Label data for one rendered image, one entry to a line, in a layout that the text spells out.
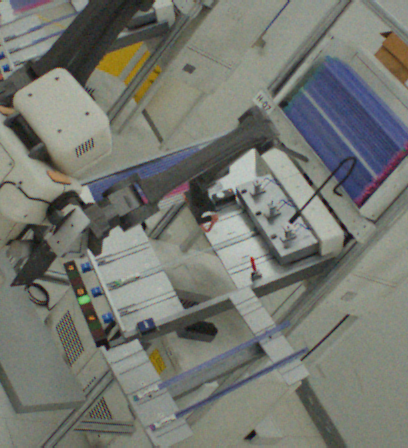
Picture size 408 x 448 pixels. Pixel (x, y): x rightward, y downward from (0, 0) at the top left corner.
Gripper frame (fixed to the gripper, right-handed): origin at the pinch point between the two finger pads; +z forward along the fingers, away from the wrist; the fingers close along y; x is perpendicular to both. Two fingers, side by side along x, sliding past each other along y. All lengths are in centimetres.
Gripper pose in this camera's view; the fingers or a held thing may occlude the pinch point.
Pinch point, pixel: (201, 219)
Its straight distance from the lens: 243.7
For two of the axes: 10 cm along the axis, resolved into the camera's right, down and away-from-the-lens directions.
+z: 0.7, 6.4, 7.7
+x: -9.3, 3.3, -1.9
